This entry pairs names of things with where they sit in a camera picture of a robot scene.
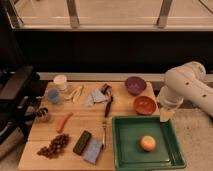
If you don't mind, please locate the small black red object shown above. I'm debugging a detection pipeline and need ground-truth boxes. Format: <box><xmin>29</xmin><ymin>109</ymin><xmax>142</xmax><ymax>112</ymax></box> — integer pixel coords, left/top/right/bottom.
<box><xmin>101</xmin><ymin>84</ymin><xmax>112</xmax><ymax>95</ymax></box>

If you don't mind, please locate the pale banana peel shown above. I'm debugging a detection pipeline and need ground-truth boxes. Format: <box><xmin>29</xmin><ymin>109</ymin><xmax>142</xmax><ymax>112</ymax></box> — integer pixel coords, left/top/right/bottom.
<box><xmin>65</xmin><ymin>85</ymin><xmax>84</xmax><ymax>103</ymax></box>

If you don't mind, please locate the bunch of dark grapes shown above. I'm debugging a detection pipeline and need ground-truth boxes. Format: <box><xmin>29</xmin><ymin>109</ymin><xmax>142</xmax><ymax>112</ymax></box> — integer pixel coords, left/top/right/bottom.
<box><xmin>37</xmin><ymin>134</ymin><xmax>70</xmax><ymax>159</ymax></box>

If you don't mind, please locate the white cup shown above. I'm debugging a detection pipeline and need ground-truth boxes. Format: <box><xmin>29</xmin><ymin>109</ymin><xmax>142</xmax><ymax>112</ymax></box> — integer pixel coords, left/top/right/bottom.
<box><xmin>53</xmin><ymin>75</ymin><xmax>67</xmax><ymax>91</ymax></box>

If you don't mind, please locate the orange carrot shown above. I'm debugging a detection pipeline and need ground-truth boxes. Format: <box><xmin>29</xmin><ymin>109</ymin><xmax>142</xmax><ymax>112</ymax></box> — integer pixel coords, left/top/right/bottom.
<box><xmin>56</xmin><ymin>113</ymin><xmax>73</xmax><ymax>133</ymax></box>

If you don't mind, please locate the red bowl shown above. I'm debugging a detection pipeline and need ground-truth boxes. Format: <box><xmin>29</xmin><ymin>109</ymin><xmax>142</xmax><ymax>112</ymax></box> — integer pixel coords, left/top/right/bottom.
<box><xmin>133</xmin><ymin>96</ymin><xmax>156</xmax><ymax>115</ymax></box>

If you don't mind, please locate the black rectangular block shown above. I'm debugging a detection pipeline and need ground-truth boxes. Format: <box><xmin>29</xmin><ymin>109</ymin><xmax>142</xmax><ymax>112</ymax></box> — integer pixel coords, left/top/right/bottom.
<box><xmin>73</xmin><ymin>130</ymin><xmax>92</xmax><ymax>155</ymax></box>

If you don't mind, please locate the wooden cutting board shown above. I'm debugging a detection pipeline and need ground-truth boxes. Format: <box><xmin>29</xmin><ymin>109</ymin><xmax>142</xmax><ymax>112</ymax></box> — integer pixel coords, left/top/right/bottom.
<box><xmin>17</xmin><ymin>81</ymin><xmax>161</xmax><ymax>171</ymax></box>

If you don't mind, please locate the blue sponge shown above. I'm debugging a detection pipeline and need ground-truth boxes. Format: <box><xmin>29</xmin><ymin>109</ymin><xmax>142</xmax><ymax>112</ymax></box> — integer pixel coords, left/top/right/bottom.
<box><xmin>83</xmin><ymin>139</ymin><xmax>102</xmax><ymax>164</ymax></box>

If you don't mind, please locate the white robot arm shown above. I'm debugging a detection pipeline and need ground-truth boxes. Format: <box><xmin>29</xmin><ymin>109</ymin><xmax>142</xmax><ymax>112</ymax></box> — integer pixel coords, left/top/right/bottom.
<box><xmin>157</xmin><ymin>61</ymin><xmax>213</xmax><ymax>122</ymax></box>

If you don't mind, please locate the black equipment stand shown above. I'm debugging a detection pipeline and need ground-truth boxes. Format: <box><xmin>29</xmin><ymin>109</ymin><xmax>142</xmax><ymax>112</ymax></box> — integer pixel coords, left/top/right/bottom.
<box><xmin>0</xmin><ymin>66</ymin><xmax>43</xmax><ymax>145</ymax></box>

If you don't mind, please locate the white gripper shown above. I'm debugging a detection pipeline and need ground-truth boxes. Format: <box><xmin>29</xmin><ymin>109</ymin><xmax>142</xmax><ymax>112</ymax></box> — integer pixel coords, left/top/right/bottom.
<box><xmin>157</xmin><ymin>86</ymin><xmax>184</xmax><ymax>122</ymax></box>

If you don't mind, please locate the crumpled grey blue cloth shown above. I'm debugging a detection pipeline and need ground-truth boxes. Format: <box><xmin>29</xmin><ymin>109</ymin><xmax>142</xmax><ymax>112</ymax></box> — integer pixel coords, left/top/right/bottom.
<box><xmin>85</xmin><ymin>89</ymin><xmax>107</xmax><ymax>107</ymax></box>

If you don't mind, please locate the orange yellow apple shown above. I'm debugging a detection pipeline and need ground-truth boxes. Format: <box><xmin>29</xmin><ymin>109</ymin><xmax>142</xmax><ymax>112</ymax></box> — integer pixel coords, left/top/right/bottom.
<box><xmin>140</xmin><ymin>135</ymin><xmax>156</xmax><ymax>152</ymax></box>

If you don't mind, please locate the purple bowl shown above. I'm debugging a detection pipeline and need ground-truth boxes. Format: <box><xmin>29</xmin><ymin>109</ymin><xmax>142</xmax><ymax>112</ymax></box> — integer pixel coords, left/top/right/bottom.
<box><xmin>125</xmin><ymin>76</ymin><xmax>147</xmax><ymax>96</ymax></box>

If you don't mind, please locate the green plastic tray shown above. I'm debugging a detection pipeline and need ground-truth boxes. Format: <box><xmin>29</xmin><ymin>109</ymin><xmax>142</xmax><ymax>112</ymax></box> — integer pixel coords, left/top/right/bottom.
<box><xmin>112</xmin><ymin>116</ymin><xmax>186</xmax><ymax>171</ymax></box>

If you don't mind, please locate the black handled fork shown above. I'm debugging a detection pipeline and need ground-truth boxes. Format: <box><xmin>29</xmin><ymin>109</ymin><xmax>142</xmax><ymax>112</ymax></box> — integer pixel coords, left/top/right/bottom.
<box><xmin>101</xmin><ymin>95</ymin><xmax>115</xmax><ymax>150</ymax></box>

